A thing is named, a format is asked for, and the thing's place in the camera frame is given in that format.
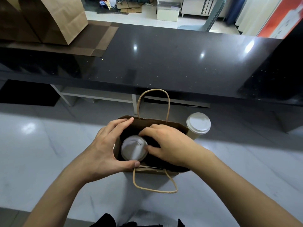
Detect person's left hand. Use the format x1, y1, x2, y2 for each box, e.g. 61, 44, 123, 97
78, 117, 141, 183

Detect person's right hand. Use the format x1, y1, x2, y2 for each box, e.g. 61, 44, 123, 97
139, 124, 211, 172

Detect tan coffee cup white lid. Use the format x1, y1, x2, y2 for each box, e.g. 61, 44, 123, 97
186, 112, 212, 140

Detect person's right forearm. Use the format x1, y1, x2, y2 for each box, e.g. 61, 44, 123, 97
194, 151, 303, 227

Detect person's left forearm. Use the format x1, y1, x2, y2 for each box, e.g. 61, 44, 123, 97
24, 163, 98, 227

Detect black body harness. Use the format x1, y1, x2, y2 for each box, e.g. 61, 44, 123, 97
90, 213, 185, 227

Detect white support panel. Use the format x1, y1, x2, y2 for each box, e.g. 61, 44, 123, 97
51, 85, 77, 107

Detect black floor mat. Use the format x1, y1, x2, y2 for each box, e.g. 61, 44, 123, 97
0, 80, 61, 107

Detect blue plastic chair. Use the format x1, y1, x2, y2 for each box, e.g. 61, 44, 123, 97
177, 0, 227, 32

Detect white box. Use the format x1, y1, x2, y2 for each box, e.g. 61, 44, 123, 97
157, 1, 181, 22

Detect stainless steel refrigerator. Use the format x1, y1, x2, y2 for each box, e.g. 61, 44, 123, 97
181, 0, 223, 17

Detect blue window curtain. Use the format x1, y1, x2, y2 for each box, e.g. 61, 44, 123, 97
225, 0, 247, 24

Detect white window curtain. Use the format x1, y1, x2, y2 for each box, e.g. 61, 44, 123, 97
236, 0, 285, 36

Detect red banner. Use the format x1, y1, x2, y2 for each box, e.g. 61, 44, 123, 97
258, 0, 303, 40

